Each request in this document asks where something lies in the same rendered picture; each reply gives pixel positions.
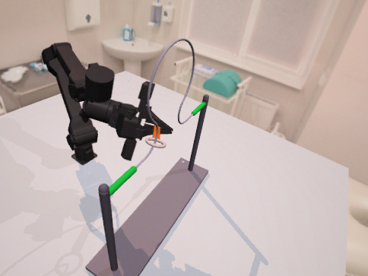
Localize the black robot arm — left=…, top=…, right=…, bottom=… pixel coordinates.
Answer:
left=42, top=42, right=138, bottom=166

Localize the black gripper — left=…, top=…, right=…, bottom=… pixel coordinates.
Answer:
left=106, top=81, right=173, bottom=161

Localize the orange handle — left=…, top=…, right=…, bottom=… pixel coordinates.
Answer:
left=145, top=125, right=166, bottom=148

